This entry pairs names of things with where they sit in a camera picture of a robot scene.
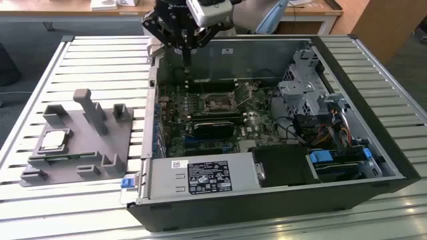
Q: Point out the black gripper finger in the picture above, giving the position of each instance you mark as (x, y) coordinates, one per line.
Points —
(214, 35)
(151, 27)

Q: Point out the silver CPU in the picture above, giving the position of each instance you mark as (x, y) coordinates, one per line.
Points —
(54, 140)

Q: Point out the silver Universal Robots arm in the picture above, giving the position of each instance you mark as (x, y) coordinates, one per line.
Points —
(244, 25)

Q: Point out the CPU socket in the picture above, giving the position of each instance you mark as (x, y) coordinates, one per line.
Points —
(216, 102)

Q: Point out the white box with blue print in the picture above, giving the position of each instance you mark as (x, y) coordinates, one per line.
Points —
(128, 3)

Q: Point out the wooden desk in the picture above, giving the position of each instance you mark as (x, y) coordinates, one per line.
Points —
(310, 12)
(67, 11)

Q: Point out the white papers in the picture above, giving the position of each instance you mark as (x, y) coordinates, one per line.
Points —
(300, 2)

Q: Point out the green RAM stick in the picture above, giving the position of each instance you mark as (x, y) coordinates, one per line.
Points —
(216, 120)
(75, 157)

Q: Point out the silver drive cage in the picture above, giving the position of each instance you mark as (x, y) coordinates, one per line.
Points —
(296, 95)

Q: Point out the black graphics card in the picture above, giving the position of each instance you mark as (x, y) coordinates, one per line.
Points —
(214, 130)

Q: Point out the green motherboard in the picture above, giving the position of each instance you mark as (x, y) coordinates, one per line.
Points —
(256, 125)

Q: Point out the silver chipset heatsink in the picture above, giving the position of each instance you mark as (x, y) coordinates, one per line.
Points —
(247, 146)

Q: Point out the grey parts rack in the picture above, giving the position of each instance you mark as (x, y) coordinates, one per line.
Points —
(80, 140)

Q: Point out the wooden cabinet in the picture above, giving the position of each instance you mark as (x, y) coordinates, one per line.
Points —
(383, 25)

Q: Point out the white barcode sticker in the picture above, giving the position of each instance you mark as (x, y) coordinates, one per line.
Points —
(179, 164)

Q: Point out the black plastic shroud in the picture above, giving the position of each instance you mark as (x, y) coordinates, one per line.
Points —
(283, 165)

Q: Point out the black rating label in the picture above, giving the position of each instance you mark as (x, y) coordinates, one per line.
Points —
(208, 177)

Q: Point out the blue disk carrier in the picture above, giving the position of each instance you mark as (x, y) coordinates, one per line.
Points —
(320, 156)

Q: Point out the silver power supply unit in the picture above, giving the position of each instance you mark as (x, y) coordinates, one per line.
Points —
(160, 175)

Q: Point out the blue case latch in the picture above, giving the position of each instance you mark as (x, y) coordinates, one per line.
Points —
(127, 183)

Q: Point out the blue plastic tab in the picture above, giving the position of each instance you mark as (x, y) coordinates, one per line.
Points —
(366, 153)

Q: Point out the silver disk bay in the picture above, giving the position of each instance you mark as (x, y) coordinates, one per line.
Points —
(370, 167)

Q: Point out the black open PC case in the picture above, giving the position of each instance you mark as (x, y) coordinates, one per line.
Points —
(234, 215)

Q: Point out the white wall sticker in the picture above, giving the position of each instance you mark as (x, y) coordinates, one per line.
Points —
(227, 51)

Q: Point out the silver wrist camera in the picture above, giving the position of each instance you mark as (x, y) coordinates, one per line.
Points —
(210, 12)

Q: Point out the black ribbed plastic bracket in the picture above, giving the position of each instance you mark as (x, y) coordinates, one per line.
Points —
(304, 125)

